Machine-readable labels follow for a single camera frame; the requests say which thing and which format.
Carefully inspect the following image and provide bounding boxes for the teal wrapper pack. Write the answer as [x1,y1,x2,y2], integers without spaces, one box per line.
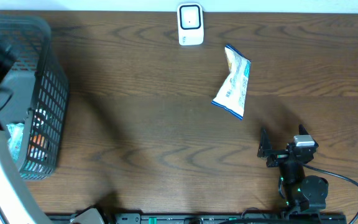
[7,123,24,162]

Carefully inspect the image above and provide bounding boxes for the white barcode scanner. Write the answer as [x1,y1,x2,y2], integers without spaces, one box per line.
[177,2,204,46]

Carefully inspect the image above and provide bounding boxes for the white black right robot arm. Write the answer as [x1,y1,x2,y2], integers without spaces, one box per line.
[257,125,328,218]

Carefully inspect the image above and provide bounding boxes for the white blue snack bag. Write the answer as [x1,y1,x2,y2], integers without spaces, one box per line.
[211,44,251,120]

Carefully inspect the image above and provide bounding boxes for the orange tissue pack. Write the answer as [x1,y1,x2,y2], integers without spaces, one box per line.
[30,134,48,151]

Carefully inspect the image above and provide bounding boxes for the grey plastic mesh basket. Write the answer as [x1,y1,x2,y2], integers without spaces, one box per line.
[0,15,69,180]

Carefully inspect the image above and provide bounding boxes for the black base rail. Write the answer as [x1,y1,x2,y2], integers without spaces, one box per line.
[47,212,348,224]

